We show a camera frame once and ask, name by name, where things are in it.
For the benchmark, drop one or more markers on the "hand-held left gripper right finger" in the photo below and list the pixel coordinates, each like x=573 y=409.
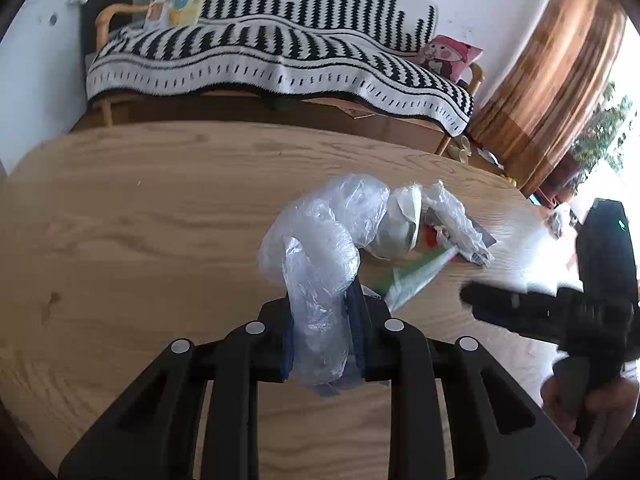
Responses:
x=357 y=320

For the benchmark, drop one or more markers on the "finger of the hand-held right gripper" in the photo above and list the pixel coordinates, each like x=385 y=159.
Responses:
x=500 y=305

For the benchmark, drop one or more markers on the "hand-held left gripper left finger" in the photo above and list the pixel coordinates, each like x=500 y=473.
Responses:
x=286 y=360

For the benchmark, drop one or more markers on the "clear plastic bag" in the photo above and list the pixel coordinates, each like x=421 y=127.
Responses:
x=320 y=260

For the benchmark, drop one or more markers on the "person's right hand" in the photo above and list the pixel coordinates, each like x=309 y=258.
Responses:
x=615 y=402

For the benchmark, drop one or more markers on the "green white wrapper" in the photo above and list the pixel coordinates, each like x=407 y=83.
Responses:
x=415 y=277

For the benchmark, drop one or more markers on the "grey crumpled bag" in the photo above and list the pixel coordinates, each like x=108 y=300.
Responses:
x=560 y=220

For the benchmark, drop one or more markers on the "red printed wrapper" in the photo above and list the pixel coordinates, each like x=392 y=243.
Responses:
x=431 y=236

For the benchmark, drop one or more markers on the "dark red planter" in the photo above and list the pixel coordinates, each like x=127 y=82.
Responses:
x=565 y=180

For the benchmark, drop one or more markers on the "white crumpled wrapper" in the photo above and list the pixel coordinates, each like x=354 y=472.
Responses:
x=400 y=220

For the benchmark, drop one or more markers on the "small yellow toy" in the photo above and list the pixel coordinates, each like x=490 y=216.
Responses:
x=510 y=180

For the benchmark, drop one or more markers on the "white paper scrap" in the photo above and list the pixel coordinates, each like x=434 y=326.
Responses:
x=489 y=157

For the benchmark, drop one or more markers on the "green potted plant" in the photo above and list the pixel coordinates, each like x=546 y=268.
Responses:
x=605 y=130

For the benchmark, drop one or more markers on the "brown curtain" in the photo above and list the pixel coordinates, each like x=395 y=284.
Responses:
x=550 y=85

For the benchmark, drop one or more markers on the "cardboard piece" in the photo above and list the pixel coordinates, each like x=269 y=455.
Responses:
x=360 y=111

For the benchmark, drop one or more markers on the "pink cartoon pillow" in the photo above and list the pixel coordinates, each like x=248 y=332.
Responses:
x=450 y=57

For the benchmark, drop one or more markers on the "black white striped blanket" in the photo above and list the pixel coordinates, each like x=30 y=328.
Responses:
x=275 y=60

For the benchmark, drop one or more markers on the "colourful picture book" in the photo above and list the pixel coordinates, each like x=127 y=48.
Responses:
x=175 y=7

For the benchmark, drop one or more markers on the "white cabinet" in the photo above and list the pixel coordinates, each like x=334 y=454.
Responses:
x=40 y=60

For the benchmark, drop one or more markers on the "wooden frame sofa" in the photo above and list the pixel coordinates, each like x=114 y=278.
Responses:
x=112 y=12

